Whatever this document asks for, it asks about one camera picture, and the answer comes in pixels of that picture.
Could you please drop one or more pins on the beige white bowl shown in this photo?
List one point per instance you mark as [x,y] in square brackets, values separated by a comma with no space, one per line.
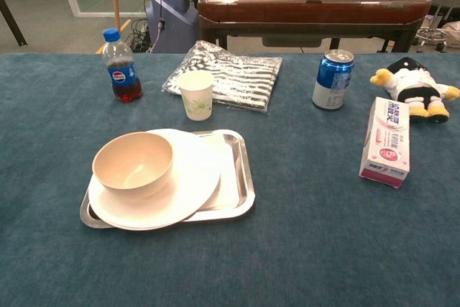
[133,163]

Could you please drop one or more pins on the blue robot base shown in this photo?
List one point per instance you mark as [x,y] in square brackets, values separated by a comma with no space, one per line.
[172,16]

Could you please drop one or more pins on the silver metal tray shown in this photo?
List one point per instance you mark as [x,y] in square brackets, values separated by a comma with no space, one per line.
[248,195]

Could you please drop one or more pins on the white paper cup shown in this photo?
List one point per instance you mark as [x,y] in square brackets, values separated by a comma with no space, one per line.
[197,98]

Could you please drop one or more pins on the white round plate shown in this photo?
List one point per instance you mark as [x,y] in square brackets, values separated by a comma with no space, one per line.
[196,179]

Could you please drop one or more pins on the striped cloth in plastic bag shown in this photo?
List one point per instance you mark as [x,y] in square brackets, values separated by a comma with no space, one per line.
[244,77]

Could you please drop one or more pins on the blue white drink can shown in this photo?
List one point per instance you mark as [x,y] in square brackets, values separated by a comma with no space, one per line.
[332,84]

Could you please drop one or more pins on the Pepsi cola bottle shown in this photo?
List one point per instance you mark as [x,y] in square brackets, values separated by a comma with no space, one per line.
[123,77]

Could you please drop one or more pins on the blue felt table cover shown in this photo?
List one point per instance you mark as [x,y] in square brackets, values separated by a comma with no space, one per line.
[305,242]

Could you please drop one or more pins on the brown mahjong table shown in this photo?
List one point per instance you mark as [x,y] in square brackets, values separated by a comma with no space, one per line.
[309,10]

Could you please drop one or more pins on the pink white toothpaste box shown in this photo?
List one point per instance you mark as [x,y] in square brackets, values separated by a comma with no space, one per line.
[386,141]

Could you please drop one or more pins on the penguin plush toy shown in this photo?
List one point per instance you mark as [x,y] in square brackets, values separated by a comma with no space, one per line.
[413,84]

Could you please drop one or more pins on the chrome wheeled stool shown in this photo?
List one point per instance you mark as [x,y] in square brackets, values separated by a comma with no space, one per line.
[433,35]

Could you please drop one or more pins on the black table leg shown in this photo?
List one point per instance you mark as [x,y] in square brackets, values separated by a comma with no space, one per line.
[12,21]

